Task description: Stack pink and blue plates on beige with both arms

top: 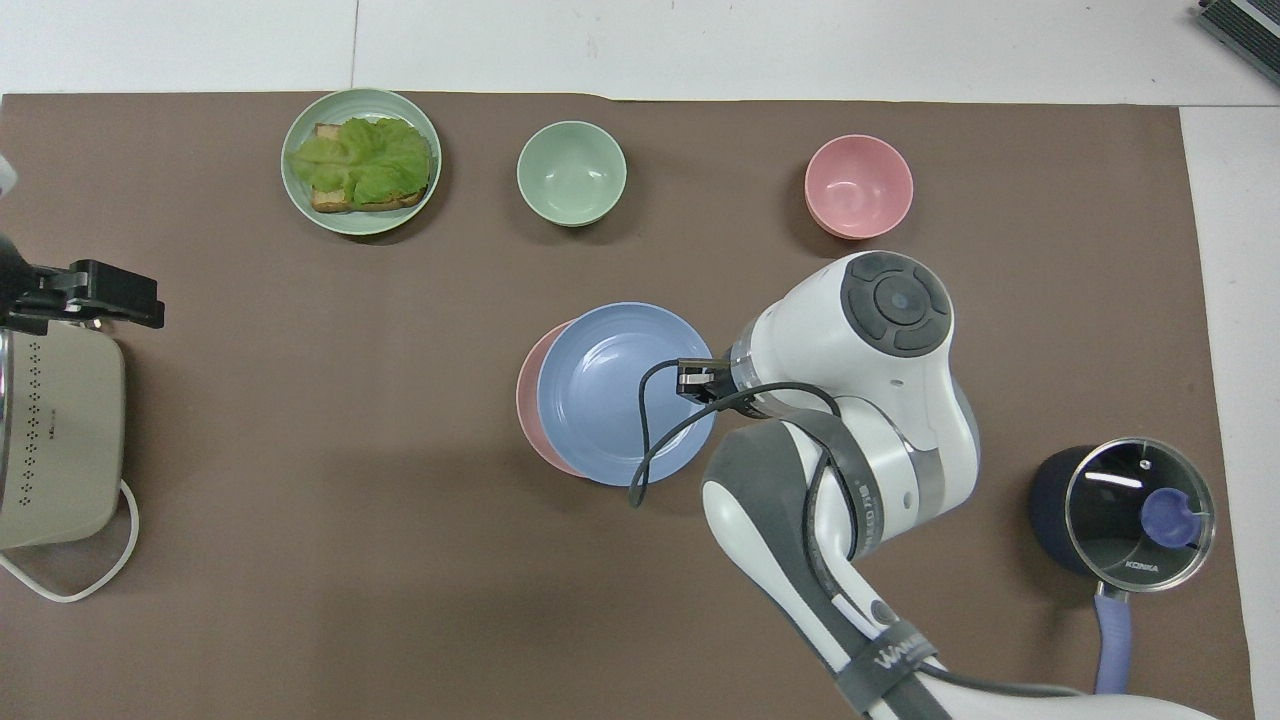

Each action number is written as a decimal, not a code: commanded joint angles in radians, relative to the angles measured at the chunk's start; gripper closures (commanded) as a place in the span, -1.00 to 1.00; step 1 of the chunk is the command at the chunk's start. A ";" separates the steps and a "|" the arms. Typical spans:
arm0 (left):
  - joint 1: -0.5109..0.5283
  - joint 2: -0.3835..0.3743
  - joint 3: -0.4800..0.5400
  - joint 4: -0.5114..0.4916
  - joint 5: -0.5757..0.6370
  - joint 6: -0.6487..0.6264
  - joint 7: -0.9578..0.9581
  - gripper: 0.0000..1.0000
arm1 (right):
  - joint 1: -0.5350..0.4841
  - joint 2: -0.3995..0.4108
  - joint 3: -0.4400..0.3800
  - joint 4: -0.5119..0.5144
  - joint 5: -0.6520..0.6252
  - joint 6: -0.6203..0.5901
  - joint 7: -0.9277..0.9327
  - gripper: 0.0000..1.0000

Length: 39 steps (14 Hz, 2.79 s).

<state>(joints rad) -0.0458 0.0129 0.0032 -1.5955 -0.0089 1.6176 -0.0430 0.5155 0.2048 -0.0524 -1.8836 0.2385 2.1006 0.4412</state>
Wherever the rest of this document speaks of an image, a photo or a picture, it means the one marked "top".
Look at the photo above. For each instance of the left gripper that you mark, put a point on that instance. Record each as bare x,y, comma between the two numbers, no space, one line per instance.
22,285

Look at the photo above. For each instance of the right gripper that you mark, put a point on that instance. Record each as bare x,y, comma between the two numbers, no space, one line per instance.
700,380

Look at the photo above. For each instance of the blue plate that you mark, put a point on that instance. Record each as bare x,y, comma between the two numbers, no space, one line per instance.
600,400

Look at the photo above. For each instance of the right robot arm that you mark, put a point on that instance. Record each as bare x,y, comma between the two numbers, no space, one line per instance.
880,400

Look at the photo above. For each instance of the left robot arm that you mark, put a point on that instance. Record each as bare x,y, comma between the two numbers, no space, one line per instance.
5,178

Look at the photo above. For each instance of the beige kitchen appliance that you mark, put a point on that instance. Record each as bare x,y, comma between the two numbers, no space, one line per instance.
60,440

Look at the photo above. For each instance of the pink plate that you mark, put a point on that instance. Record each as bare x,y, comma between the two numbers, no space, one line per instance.
528,400

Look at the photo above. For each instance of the green bowl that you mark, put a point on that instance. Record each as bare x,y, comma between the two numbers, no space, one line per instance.
571,172

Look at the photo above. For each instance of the pink bowl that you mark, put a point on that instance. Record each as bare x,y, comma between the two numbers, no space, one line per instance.
858,185

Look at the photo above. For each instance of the green plate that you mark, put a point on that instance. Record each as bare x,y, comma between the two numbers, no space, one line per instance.
300,200

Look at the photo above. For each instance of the toast slice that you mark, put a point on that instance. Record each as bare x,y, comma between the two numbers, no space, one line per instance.
335,200

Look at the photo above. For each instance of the green lettuce leaf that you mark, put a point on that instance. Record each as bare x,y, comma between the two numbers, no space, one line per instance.
370,160

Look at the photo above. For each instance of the glass lid blue knob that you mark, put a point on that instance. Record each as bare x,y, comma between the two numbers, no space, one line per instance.
1120,530

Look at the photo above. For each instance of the grey ribbed box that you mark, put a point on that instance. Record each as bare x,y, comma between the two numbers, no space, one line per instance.
1245,30

